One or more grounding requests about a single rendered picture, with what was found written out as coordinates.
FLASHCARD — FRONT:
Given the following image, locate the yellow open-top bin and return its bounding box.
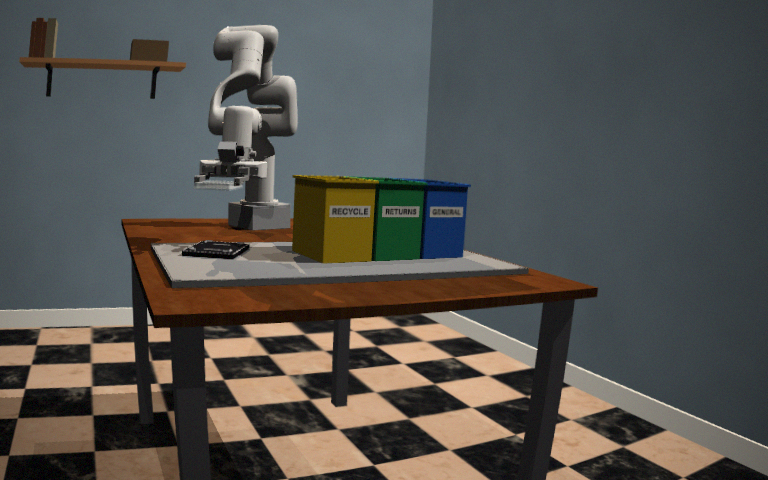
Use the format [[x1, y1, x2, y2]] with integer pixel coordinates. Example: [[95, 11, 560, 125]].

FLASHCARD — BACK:
[[292, 175, 379, 263]]

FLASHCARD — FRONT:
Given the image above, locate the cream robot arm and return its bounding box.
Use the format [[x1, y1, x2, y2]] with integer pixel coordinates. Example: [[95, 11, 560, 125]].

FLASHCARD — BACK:
[[208, 25, 298, 205]]

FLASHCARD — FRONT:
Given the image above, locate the green returns bin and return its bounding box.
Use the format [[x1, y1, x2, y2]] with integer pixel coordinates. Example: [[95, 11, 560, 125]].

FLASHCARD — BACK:
[[356, 177, 428, 261]]

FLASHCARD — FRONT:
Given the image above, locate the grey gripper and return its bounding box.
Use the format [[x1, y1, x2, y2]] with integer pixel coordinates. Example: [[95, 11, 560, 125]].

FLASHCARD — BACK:
[[194, 158, 267, 186]]

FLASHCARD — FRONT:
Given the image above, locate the blue bin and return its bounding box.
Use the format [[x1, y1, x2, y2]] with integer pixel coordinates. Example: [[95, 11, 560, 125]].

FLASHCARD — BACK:
[[405, 179, 471, 259]]

